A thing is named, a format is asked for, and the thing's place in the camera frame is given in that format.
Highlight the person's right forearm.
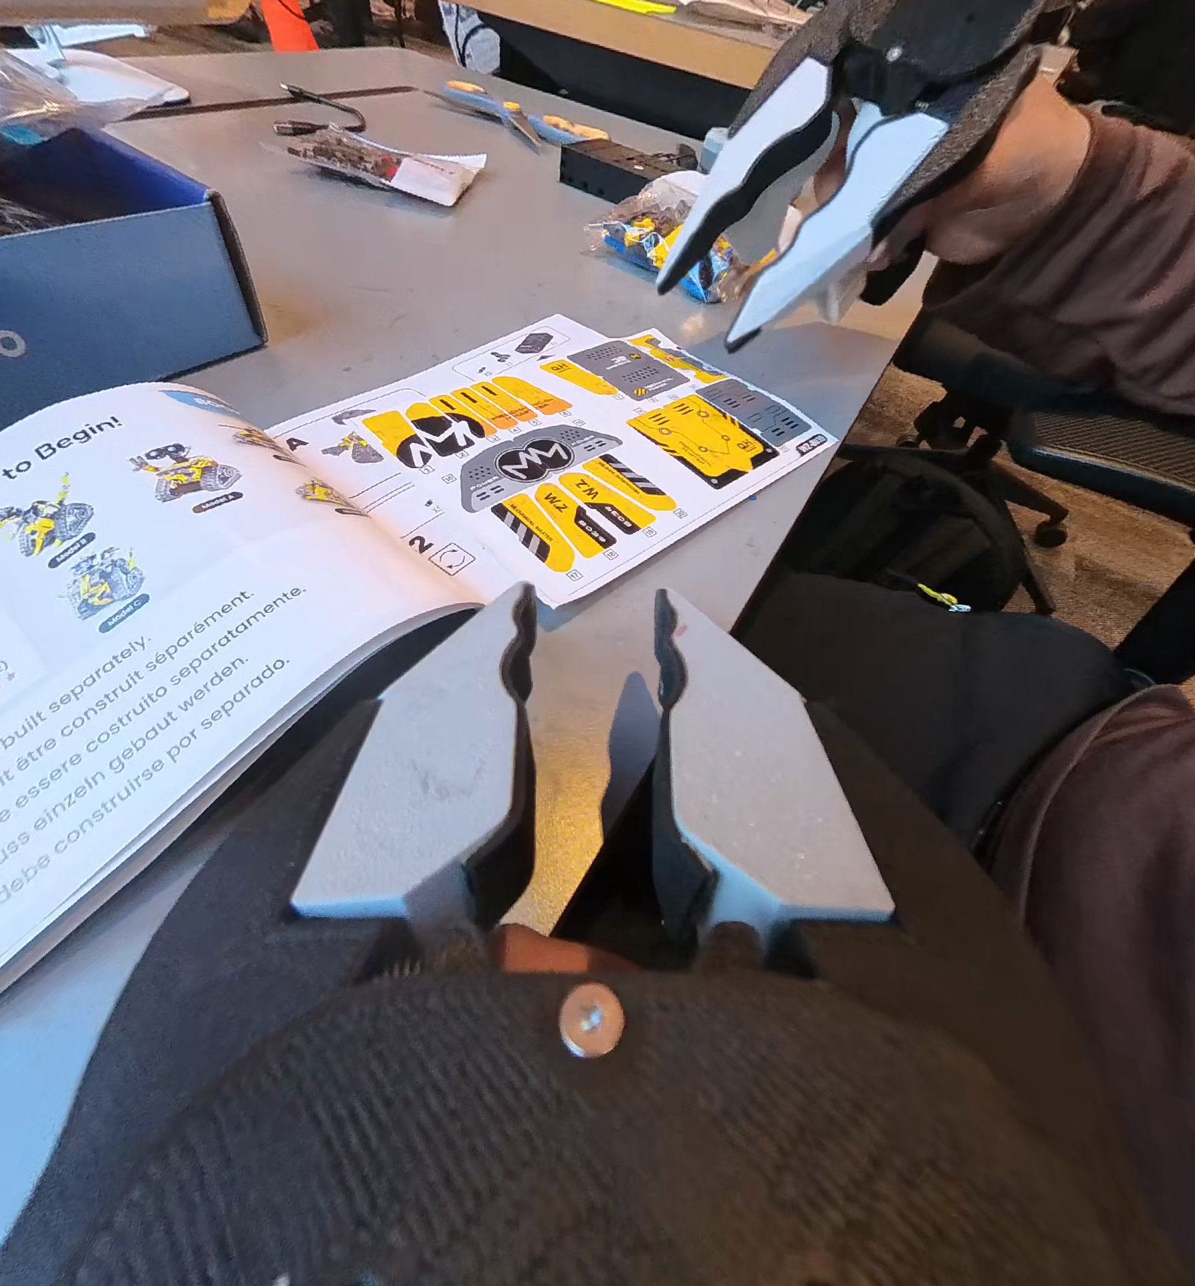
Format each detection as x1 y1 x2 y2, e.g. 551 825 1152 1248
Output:
923 104 1195 443

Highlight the black battery box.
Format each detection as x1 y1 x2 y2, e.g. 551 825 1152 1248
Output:
559 141 705 202

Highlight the orange cone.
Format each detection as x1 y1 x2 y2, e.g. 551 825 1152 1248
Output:
259 0 320 53

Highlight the small clear bag of parts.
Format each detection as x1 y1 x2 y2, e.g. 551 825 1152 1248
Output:
585 170 871 323

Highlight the black office chair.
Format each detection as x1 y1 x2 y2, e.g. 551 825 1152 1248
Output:
894 311 1195 684

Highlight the clear bag of yellow parts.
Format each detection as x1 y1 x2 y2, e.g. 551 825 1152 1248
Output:
0 24 107 242

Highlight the black USB charging cable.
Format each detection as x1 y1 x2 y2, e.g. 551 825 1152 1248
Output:
273 82 370 138

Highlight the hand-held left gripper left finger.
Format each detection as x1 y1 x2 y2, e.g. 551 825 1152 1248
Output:
288 583 539 931

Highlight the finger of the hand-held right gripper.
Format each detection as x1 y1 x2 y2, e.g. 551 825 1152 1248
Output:
654 56 843 295
723 100 953 354

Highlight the person's right hand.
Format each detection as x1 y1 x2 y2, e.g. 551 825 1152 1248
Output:
899 75 1096 268

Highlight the blue and yellow tool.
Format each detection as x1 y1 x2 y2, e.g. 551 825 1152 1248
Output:
426 80 611 150

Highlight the clear bag of dark parts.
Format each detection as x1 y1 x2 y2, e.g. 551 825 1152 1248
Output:
264 122 489 209

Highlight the blue cardboard kit box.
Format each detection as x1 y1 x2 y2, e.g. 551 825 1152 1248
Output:
0 124 269 454

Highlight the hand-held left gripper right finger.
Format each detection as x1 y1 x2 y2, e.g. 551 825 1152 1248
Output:
650 587 898 940

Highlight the yellow grey sticker sheet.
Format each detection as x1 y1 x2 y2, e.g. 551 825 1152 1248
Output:
360 325 840 609

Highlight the grey background table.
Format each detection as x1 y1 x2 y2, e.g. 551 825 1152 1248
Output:
457 0 831 142

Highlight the white instruction booklet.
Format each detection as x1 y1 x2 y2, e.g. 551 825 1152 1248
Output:
0 313 659 1031

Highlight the white printed cloth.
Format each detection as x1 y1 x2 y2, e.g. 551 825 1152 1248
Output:
439 0 504 76

